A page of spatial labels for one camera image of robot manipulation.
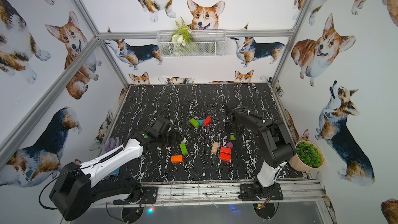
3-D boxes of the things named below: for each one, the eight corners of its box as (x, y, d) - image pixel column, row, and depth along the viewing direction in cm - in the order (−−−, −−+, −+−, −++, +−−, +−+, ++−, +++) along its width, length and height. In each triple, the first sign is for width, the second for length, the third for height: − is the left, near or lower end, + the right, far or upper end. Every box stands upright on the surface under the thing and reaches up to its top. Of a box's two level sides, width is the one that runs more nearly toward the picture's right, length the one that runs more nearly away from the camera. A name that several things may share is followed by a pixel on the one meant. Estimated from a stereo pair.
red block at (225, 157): (218, 159, 86) (219, 158, 84) (219, 153, 88) (220, 151, 86) (230, 162, 85) (231, 160, 83) (231, 155, 87) (231, 154, 86)
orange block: (171, 163, 85) (170, 161, 83) (172, 157, 88) (171, 155, 86) (183, 163, 85) (182, 161, 83) (183, 157, 88) (183, 155, 86)
